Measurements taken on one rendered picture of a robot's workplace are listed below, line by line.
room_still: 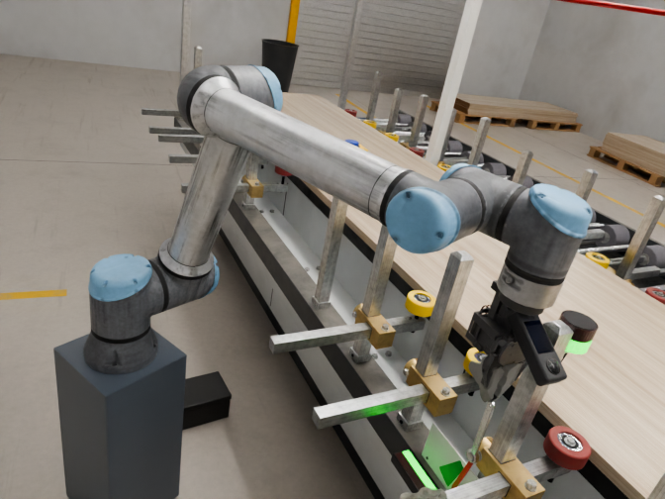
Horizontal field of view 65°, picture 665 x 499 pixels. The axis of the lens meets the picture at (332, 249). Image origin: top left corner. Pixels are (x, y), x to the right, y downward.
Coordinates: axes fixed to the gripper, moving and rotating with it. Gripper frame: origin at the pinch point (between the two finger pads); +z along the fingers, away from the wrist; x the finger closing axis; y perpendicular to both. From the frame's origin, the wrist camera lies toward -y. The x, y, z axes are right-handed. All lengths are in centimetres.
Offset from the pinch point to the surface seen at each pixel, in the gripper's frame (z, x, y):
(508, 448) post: 10.8, -5.9, -2.9
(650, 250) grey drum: 18, -152, 63
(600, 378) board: 12.0, -44.7, 6.7
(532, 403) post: 0.2, -7.1, -2.8
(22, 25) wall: 74, 88, 804
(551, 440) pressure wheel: 11.3, -16.6, -3.8
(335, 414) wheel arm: 16.9, 17.7, 18.4
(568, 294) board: 12, -70, 38
